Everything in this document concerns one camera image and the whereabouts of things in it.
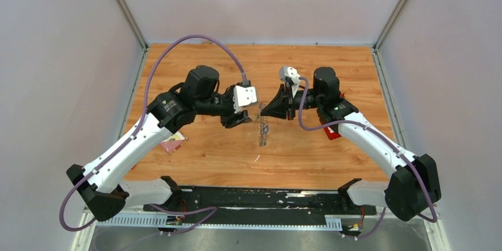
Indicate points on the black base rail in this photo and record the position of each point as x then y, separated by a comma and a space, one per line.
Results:
251, 205

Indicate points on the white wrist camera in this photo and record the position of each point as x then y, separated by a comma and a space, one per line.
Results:
290, 78
244, 97

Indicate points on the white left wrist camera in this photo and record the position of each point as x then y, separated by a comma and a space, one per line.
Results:
244, 97

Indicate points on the red playing card box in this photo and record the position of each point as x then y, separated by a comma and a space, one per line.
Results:
171, 144

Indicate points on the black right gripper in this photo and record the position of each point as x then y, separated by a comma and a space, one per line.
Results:
280, 106

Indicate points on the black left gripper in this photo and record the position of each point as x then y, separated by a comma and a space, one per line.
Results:
231, 121

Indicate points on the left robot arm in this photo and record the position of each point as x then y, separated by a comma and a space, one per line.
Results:
101, 182

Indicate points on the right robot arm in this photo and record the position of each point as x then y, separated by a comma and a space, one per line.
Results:
413, 185

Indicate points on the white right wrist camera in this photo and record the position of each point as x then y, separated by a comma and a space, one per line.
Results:
290, 78

